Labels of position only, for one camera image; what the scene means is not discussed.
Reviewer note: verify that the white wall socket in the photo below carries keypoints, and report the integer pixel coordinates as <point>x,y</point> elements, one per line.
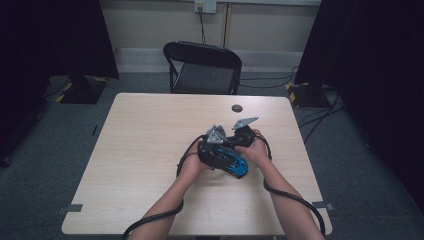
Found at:
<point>205,6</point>

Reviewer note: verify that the black folding chair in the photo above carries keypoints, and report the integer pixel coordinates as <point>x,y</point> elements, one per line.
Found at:
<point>205,78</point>

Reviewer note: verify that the thin vertical wall conduit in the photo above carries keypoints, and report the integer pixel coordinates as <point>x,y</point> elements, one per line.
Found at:
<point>226,25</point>

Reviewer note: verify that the person's left hand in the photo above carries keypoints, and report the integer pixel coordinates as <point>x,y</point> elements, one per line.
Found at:
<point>193,163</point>

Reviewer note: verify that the black curtain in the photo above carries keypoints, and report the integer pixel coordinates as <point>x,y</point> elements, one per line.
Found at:
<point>376,66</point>
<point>40,50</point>

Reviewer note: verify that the round grey table grommet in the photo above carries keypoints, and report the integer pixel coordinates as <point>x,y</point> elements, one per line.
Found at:
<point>237,108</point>

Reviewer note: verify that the person's right hand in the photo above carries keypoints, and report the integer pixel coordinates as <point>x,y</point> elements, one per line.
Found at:
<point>256,151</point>

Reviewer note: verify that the black stand base yellow tape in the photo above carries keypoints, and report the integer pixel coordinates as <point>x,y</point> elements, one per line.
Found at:
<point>83,91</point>
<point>306,95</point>

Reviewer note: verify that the blue and black toy car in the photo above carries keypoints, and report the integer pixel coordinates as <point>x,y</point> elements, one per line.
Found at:
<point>235,165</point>

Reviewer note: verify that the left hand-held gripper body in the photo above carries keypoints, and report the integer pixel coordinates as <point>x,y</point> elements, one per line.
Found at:
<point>211,146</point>

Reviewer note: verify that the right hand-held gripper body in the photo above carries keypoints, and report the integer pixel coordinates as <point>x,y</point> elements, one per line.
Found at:
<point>243,136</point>

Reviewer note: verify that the grey tape strip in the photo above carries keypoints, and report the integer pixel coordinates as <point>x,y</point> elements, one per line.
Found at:
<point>70,208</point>
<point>322,205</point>

